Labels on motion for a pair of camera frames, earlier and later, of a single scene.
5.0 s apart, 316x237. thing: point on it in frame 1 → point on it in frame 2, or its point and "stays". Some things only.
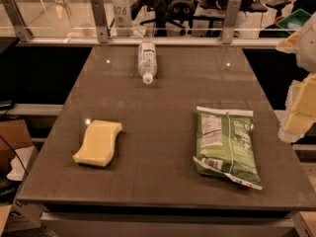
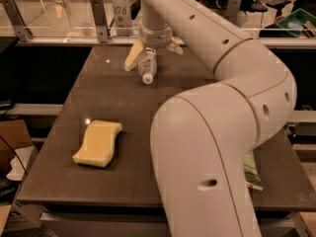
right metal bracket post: [231, 16] stays
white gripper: [308, 48] → [155, 37]
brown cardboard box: [16, 133] stays
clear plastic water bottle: [147, 61] stays
